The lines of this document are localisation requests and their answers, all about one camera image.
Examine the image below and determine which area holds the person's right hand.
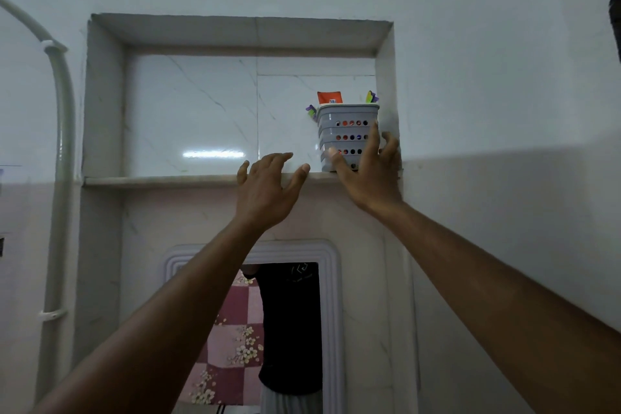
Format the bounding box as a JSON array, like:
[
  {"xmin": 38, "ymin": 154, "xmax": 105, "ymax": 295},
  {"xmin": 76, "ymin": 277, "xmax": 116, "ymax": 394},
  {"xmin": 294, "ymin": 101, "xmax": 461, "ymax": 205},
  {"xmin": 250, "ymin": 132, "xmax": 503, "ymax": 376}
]
[{"xmin": 327, "ymin": 121, "xmax": 404, "ymax": 218}]

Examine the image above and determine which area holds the person's left hand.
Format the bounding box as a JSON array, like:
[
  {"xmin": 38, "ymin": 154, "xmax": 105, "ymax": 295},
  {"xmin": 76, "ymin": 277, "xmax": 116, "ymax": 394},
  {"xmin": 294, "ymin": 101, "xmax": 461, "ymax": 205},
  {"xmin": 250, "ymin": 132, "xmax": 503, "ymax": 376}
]
[{"xmin": 235, "ymin": 151, "xmax": 311, "ymax": 235}]

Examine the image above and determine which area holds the grey perforated holder basket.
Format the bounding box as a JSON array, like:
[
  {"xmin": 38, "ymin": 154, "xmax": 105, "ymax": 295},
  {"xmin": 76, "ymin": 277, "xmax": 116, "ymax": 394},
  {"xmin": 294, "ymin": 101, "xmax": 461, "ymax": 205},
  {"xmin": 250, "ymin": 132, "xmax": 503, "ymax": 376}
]
[{"xmin": 315, "ymin": 103, "xmax": 381, "ymax": 173}]

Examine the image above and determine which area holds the marble wall niche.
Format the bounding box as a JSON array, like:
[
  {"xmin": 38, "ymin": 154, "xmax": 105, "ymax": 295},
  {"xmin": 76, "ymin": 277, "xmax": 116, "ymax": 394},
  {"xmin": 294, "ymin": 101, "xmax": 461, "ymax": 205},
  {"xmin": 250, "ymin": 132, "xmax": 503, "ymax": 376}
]
[{"xmin": 82, "ymin": 13, "xmax": 401, "ymax": 189}]

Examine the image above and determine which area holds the person's left forearm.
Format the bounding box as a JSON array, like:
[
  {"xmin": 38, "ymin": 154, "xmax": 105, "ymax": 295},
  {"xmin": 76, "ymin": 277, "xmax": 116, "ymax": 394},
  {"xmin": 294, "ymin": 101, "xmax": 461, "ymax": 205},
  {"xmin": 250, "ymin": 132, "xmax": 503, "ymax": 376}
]
[{"xmin": 28, "ymin": 217, "xmax": 287, "ymax": 414}]

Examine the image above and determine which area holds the person's right forearm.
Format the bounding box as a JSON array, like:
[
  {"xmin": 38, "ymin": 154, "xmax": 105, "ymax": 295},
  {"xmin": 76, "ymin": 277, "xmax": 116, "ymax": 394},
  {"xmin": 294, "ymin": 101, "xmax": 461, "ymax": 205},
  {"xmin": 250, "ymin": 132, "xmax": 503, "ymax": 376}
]
[{"xmin": 373, "ymin": 202, "xmax": 621, "ymax": 414}]

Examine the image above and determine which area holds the bunch of colourful toothbrushes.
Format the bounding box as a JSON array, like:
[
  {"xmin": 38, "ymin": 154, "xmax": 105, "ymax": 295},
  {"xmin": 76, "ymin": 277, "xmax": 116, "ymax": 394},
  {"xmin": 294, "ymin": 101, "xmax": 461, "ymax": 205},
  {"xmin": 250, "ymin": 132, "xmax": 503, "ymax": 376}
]
[{"xmin": 305, "ymin": 90, "xmax": 380, "ymax": 121}]

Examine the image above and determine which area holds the white framed mirror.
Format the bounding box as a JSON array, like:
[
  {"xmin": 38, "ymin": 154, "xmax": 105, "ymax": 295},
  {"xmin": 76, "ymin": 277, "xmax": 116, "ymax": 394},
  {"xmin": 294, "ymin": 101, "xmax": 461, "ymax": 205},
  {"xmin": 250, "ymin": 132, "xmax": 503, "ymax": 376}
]
[{"xmin": 164, "ymin": 239, "xmax": 346, "ymax": 414}]

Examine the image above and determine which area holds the white wall pipe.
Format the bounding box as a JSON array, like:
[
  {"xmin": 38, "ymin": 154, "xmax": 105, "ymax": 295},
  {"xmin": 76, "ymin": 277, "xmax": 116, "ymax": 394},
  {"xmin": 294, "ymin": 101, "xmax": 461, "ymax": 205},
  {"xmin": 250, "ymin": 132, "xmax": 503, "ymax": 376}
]
[{"xmin": 0, "ymin": 0, "xmax": 78, "ymax": 405}]

